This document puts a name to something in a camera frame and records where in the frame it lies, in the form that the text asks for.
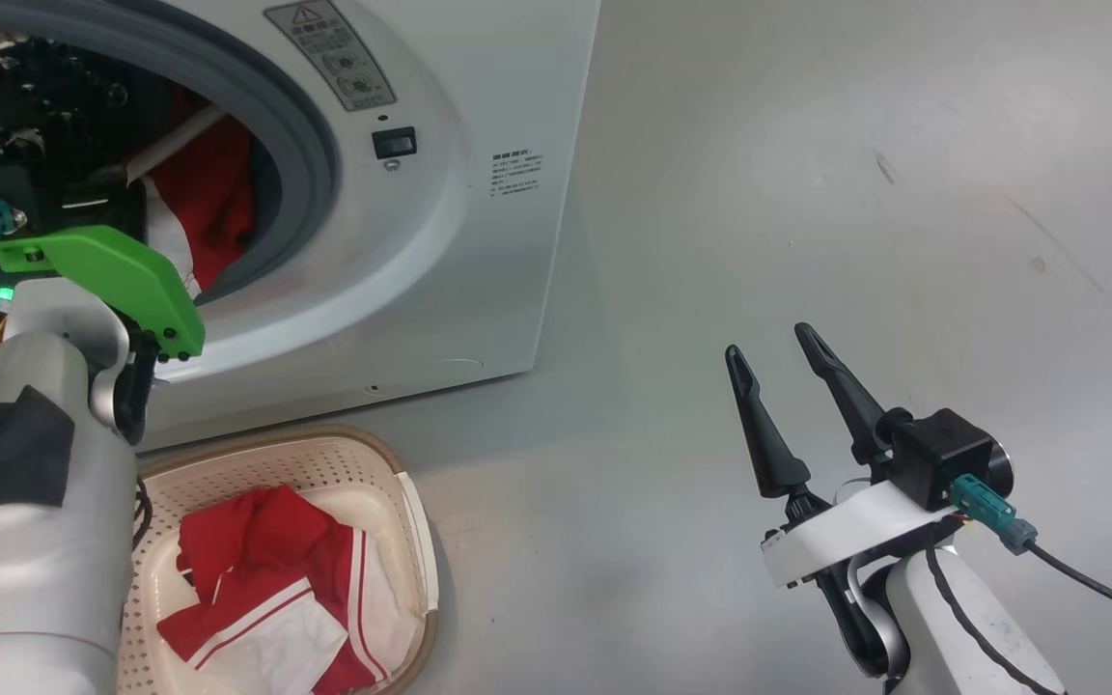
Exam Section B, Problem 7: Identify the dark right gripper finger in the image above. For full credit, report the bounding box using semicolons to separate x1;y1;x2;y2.
794;322;910;472
725;345;813;501

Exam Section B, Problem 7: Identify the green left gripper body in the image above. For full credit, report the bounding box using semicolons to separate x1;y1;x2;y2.
0;225;208;364

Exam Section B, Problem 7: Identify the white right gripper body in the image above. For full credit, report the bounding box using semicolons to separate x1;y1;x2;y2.
761;481;962;591

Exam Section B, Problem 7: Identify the white washing machine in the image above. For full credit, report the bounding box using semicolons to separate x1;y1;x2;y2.
0;0;603;455

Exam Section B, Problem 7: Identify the cream perforated laundry basket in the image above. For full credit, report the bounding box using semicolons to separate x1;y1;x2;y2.
117;425;442;695

